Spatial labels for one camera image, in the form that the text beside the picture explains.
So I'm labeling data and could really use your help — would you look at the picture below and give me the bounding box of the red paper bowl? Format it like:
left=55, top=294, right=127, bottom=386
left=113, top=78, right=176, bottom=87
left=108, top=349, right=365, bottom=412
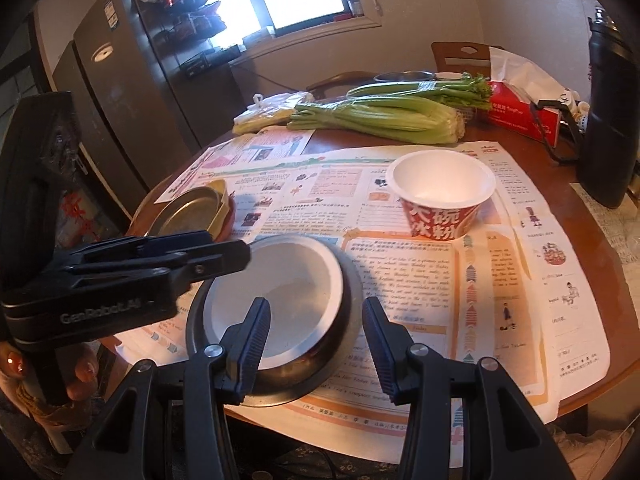
left=202, top=235, right=346, bottom=358
left=385, top=150, right=497, bottom=242

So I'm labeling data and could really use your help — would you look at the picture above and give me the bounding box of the celery bunch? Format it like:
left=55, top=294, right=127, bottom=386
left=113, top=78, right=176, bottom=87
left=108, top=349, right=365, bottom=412
left=289, top=96, right=467, bottom=145

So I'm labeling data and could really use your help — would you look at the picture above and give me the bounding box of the large newspaper sheet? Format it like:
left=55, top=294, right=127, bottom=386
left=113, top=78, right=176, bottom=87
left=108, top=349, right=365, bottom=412
left=114, top=142, right=612, bottom=443

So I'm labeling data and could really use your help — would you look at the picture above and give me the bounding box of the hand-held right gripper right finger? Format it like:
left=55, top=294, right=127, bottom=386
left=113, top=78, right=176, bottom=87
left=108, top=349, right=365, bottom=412
left=361, top=296, right=576, bottom=480

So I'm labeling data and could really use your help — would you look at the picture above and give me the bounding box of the wire rack with goods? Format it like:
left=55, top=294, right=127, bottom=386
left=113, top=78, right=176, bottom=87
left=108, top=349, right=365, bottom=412
left=127, top=0, right=246, bottom=78

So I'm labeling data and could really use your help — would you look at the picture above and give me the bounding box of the wooden chair with cutout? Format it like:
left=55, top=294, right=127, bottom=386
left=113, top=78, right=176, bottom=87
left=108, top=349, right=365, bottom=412
left=431, top=41, right=506, bottom=78

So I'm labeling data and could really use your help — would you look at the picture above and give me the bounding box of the small newspaper sheet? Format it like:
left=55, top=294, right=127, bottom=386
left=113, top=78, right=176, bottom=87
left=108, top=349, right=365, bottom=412
left=154, top=127, right=317, bottom=206

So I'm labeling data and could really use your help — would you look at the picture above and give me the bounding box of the white box on sill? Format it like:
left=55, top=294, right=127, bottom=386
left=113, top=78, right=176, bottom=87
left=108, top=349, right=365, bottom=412
left=244, top=26, right=277, bottom=45

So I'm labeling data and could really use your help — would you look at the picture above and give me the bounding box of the steel bowl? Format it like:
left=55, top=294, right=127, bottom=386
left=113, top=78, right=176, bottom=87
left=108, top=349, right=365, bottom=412
left=372, top=70, right=433, bottom=85

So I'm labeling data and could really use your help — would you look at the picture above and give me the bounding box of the black thermos bottle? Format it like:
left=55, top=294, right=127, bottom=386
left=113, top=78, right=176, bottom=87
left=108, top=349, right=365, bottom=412
left=575, top=6, right=640, bottom=210

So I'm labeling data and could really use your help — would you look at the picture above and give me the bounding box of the person's left hand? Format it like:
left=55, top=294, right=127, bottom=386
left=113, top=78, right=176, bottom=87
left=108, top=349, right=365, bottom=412
left=0, top=340, right=101, bottom=401

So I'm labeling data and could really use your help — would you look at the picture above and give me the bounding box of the steel plate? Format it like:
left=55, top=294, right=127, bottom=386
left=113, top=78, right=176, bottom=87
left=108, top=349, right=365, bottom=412
left=185, top=237, right=365, bottom=408
left=147, top=186, right=226, bottom=238

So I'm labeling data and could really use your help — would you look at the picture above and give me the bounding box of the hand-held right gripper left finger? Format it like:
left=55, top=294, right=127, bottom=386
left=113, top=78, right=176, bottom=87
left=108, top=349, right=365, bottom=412
left=65, top=297, right=273, bottom=480

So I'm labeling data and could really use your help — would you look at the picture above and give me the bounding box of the white newspaper sheet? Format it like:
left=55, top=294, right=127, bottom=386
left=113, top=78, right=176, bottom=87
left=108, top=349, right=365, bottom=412
left=570, top=180, right=640, bottom=286

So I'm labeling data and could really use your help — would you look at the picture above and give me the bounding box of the brown braided cord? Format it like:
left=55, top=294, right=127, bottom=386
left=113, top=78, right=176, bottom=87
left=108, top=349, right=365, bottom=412
left=20, top=385, right=96, bottom=456

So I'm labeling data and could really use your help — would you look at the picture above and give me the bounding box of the red tissue box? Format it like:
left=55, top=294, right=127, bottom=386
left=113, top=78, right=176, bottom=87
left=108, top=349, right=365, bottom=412
left=475, top=46, right=563, bottom=147

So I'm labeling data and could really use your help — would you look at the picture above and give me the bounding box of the grey refrigerator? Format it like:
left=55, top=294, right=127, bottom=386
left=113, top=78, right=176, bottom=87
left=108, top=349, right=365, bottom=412
left=52, top=0, right=251, bottom=201

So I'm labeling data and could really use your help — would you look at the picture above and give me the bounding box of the yellow shell-shaped plate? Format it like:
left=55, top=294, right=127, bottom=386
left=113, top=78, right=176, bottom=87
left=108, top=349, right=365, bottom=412
left=145, top=179, right=236, bottom=241

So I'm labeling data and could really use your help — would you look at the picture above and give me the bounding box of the small white object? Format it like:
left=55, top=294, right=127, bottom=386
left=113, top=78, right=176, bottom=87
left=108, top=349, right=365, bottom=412
left=560, top=89, right=592, bottom=131

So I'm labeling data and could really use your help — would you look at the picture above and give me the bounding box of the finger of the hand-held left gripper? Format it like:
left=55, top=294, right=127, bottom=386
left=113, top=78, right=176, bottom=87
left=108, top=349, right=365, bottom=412
left=65, top=239, right=252, bottom=306
left=47, top=230, right=214, bottom=269

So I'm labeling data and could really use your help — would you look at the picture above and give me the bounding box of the wrapped green stalk bundle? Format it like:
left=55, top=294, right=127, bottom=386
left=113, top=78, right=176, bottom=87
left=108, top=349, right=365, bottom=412
left=346, top=72, right=495, bottom=111

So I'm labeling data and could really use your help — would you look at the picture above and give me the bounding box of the plastic bag of yellow food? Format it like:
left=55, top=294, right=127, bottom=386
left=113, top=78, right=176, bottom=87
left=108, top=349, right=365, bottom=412
left=232, top=91, right=316, bottom=136

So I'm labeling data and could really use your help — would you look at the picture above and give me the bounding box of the wooden chair with curved back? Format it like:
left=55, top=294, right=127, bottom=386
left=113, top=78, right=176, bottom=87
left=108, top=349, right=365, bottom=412
left=306, top=71, right=381, bottom=103

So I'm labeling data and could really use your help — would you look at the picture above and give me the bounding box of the black cord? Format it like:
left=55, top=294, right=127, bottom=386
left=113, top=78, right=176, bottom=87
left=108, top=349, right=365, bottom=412
left=530, top=99, right=583, bottom=161

